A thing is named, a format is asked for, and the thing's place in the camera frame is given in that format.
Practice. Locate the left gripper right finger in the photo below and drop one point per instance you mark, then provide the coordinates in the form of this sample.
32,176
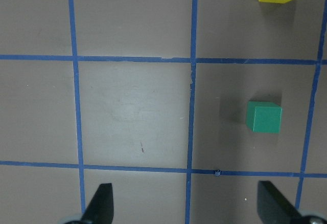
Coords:
272,207

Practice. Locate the green block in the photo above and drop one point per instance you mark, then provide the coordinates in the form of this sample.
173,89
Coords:
264,117

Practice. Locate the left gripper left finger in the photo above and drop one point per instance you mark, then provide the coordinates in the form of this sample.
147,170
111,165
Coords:
100,208

